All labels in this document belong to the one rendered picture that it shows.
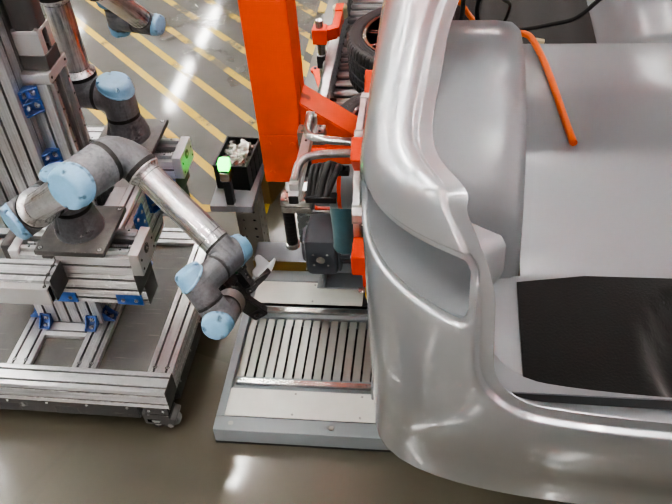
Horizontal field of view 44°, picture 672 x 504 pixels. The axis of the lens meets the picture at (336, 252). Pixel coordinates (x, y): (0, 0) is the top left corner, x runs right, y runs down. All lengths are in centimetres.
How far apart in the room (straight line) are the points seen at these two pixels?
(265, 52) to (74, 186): 103
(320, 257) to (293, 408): 57
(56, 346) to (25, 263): 55
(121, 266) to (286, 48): 90
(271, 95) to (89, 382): 119
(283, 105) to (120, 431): 131
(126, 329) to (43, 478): 59
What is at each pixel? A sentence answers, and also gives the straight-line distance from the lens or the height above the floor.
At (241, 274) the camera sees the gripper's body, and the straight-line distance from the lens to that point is 221.
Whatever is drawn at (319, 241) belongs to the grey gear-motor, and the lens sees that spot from 307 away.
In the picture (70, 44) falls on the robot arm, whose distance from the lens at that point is 291.
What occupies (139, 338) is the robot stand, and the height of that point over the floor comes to 21.
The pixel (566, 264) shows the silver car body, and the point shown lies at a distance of 226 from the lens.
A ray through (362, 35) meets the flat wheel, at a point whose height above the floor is 50.
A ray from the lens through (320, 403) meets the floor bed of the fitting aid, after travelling 297.
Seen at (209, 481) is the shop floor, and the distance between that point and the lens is 295.
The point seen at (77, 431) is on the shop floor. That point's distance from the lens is 321.
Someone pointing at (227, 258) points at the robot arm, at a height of 105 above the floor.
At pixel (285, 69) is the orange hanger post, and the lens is 288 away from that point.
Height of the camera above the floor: 245
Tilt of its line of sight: 43 degrees down
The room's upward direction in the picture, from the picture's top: 5 degrees counter-clockwise
